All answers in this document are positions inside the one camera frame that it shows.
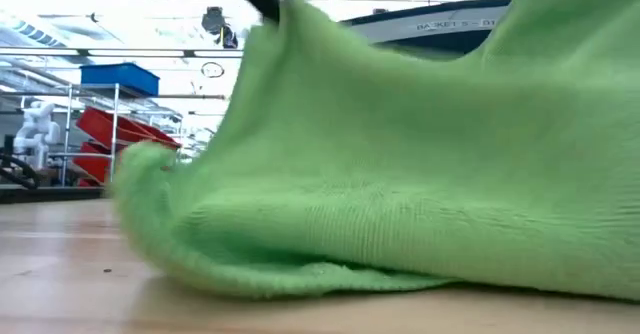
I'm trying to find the grey overhead rail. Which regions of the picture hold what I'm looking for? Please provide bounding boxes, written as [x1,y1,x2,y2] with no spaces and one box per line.
[0,46,245,58]

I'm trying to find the blue plastic bin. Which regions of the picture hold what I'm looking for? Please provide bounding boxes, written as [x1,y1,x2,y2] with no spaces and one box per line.
[79,62,161,98]

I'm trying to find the black hanging cable ring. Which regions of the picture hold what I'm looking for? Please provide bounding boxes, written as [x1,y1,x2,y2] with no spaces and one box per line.
[200,61,226,79]

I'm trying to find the black cable reel yellow cord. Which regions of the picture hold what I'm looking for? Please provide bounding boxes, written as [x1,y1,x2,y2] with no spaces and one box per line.
[202,6,239,50]

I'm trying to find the green towel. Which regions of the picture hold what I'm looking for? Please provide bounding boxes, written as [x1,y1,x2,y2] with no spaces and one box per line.
[112,0,640,303]

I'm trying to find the black metal table frame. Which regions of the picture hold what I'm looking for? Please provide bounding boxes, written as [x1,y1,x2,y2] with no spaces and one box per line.
[0,183,112,206]

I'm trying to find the navy white striped fabric basket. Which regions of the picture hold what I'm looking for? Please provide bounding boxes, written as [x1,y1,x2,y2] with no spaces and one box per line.
[339,0,516,63]

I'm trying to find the metal wire shelf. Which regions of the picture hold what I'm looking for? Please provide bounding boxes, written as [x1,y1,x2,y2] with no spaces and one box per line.
[47,82,184,188]

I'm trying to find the black curved hose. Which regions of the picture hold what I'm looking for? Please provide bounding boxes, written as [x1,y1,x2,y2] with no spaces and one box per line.
[0,153,41,190]

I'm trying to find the white robot figure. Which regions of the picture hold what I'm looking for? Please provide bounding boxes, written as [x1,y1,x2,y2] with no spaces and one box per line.
[13,101,61,171]

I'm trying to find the red plastic bin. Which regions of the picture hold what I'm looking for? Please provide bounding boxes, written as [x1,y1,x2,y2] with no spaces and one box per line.
[72,141,126,185]
[75,106,157,146]
[133,121,182,151]

